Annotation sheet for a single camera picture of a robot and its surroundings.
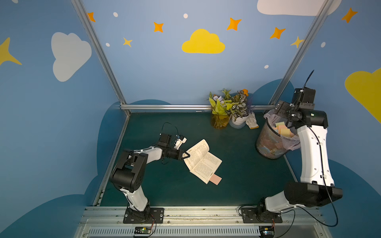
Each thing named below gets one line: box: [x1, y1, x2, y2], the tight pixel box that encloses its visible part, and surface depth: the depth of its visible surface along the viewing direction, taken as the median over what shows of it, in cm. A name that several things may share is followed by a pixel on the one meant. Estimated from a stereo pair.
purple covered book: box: [183, 138, 223, 185], surface depth 93 cm
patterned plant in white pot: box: [229, 88, 256, 129], surface depth 97 cm
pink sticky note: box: [209, 173, 223, 186], surface depth 87 cm
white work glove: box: [245, 111, 260, 130], surface depth 117 cm
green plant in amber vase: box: [208, 88, 234, 130], surface depth 102 cm
